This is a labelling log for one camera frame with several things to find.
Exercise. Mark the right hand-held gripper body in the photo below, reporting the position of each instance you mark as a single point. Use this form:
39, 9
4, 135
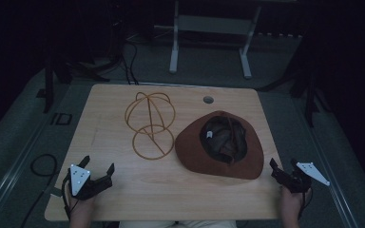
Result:
299, 179

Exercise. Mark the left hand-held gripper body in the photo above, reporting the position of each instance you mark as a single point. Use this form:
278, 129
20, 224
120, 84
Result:
85, 185

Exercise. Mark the brown felt hat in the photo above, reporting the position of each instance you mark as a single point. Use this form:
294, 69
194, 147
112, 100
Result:
219, 145

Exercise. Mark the person's left hand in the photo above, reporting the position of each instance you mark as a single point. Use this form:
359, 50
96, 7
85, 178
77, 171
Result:
81, 202

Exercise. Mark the person's right hand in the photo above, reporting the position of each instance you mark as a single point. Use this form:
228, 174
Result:
292, 199

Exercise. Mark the black stand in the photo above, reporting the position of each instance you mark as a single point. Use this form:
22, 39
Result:
48, 85
310, 91

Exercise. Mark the black rectangular floor bracket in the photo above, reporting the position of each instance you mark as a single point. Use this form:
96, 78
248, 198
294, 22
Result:
61, 119

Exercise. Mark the white metal desk frame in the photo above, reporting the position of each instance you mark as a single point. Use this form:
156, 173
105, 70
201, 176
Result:
214, 27

